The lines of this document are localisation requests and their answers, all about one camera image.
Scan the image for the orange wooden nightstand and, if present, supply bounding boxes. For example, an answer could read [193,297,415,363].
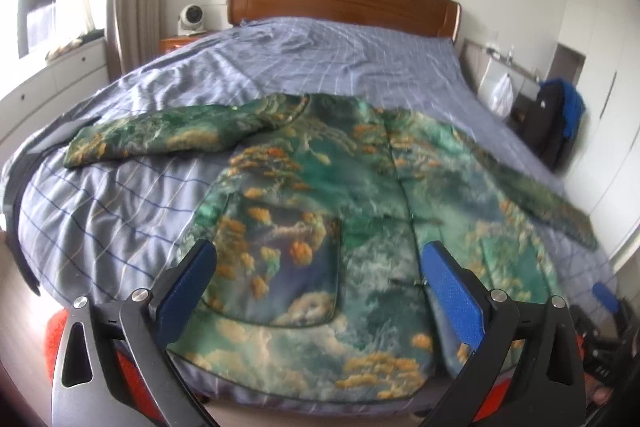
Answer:
[158,30,213,55]

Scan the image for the blue checked bed sheet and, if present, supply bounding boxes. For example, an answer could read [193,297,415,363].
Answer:
[2,16,618,410]

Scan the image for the white wardrobe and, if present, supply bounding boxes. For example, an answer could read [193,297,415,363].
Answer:
[559,0,639,257]

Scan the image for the green patterned jacket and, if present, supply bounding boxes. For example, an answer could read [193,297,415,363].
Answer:
[64,94,598,403]

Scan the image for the white drawer cabinet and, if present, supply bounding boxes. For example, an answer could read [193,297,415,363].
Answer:
[1,38,110,161]

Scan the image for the black and blue hanging clothes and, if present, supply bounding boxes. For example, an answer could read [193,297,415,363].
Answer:
[518,78,586,171]

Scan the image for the white plastic bag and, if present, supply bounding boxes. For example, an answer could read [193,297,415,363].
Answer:
[488,74,514,120]

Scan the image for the grey side desk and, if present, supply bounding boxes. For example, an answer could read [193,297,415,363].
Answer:
[460,39,540,120]

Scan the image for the small white fan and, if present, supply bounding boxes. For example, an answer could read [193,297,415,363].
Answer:
[177,4,204,36]

